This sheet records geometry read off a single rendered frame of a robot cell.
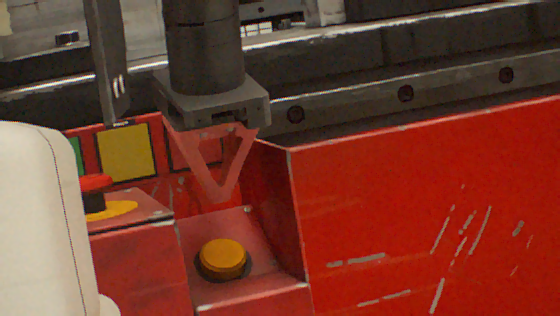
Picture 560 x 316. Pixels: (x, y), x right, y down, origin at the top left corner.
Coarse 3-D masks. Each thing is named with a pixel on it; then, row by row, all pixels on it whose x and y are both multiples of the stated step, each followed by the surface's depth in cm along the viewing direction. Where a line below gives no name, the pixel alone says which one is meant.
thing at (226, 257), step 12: (216, 240) 96; (228, 240) 96; (204, 252) 95; (216, 252) 95; (228, 252) 95; (240, 252) 95; (204, 264) 95; (216, 264) 94; (228, 264) 94; (240, 264) 95; (216, 276) 95; (228, 276) 95
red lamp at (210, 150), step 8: (168, 136) 102; (176, 144) 102; (200, 144) 103; (208, 144) 103; (216, 144) 103; (176, 152) 102; (200, 152) 103; (208, 152) 103; (216, 152) 103; (176, 160) 102; (184, 160) 102; (208, 160) 103; (216, 160) 103; (176, 168) 102
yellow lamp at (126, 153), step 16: (128, 128) 100; (144, 128) 101; (112, 144) 100; (128, 144) 101; (144, 144) 101; (112, 160) 100; (128, 160) 101; (144, 160) 101; (112, 176) 100; (128, 176) 101
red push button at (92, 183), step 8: (80, 176) 92; (88, 176) 91; (96, 176) 91; (104, 176) 91; (80, 184) 90; (88, 184) 90; (96, 184) 90; (104, 184) 90; (88, 192) 90; (96, 192) 90; (88, 200) 91; (96, 200) 91; (104, 200) 92; (88, 208) 91; (96, 208) 91; (104, 208) 92
